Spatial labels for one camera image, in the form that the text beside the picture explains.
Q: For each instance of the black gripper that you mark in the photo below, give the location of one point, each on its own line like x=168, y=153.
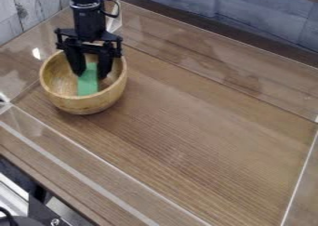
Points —
x=77, y=40

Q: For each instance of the green rectangular block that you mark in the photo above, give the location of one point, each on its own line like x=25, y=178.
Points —
x=87, y=81

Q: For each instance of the wooden bowl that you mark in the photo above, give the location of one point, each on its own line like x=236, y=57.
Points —
x=59, y=83

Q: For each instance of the clear acrylic corner bracket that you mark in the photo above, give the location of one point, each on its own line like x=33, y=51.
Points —
x=114, y=21

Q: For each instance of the clear acrylic tray wall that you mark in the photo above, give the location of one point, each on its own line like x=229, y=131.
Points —
x=209, y=145

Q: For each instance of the black metal clamp bracket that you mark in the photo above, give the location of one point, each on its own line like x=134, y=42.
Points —
x=43, y=214

